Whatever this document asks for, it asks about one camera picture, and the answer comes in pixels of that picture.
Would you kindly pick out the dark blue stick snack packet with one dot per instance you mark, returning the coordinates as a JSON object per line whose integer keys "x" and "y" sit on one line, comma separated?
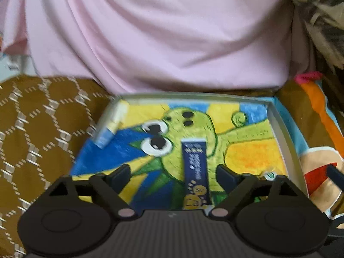
{"x": 194, "y": 166}

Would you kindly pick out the brown patterned cushion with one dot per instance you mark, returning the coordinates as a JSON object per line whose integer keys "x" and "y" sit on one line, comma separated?
{"x": 40, "y": 129}

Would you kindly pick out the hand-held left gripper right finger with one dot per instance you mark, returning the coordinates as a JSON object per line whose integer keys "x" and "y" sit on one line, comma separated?
{"x": 224, "y": 176}

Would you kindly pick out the colourful printed blanket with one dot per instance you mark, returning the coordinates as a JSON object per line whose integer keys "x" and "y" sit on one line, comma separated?
{"x": 319, "y": 129}

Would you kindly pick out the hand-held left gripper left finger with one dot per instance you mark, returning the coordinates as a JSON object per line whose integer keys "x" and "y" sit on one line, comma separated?
{"x": 122, "y": 175}

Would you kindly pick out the grey box with cartoon lining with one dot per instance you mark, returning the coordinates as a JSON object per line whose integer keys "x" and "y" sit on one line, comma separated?
{"x": 242, "y": 145}

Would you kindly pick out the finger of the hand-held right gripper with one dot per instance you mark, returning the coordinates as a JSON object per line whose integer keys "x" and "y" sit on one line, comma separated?
{"x": 334, "y": 175}

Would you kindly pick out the camouflage cloth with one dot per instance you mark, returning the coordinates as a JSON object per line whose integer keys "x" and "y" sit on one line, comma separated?
{"x": 322, "y": 13}

